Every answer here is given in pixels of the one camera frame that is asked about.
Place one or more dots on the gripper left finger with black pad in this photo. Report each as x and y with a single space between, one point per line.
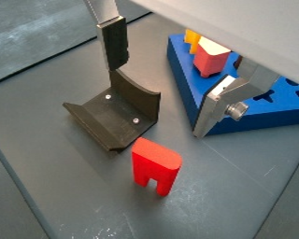
111 31

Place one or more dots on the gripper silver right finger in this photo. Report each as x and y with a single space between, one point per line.
223 101

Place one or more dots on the red two-legged block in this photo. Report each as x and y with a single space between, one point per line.
155 162

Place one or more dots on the blue shape sorter board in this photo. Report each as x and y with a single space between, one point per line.
272 109

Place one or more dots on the red pentagon block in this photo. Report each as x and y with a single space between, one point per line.
211 57

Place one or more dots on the yellow block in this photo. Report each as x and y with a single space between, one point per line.
191 38

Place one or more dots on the black curved holder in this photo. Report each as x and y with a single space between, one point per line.
119 114

